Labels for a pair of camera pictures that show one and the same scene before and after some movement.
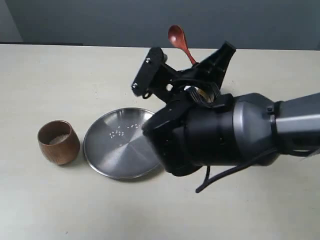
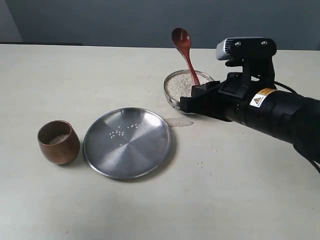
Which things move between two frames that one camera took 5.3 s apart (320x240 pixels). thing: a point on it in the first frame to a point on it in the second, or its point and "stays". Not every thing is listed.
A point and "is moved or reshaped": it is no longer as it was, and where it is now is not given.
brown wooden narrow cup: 58,141 stays
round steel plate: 115,146 stays
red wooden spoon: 177,36 is moved or reshaped
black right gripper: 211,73 to 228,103
